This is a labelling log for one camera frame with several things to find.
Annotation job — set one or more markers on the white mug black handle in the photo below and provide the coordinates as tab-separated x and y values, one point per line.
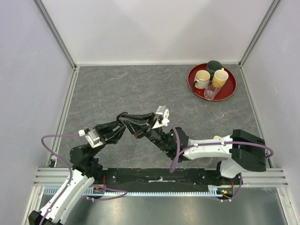
201	80

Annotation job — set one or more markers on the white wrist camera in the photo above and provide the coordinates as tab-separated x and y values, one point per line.
93	139
162	114

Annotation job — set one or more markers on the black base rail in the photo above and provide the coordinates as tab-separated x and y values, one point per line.
185	175

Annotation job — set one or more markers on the clear drinking glass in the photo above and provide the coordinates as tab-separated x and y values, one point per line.
211	90

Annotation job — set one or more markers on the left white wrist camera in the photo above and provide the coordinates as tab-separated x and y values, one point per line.
93	139

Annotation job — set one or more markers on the dark green mug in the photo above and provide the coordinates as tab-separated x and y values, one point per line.
213	66

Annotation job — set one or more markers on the black earbud charging case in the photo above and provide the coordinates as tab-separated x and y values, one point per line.
120	116

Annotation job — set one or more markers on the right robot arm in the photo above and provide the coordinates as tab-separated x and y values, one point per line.
241	151

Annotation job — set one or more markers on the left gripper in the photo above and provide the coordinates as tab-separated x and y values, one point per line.
107	134

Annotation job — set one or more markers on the yellow mug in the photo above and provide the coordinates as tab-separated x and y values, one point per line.
219	79

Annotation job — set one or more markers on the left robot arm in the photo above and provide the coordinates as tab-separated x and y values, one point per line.
84	171

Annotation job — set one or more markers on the red round tray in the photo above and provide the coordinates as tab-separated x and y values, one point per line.
226	91

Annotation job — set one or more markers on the white cable duct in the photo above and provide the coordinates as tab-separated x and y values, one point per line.
210	192

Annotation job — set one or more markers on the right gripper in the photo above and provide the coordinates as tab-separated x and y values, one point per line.
140	130

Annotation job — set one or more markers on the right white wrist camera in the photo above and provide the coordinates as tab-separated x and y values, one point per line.
162	114

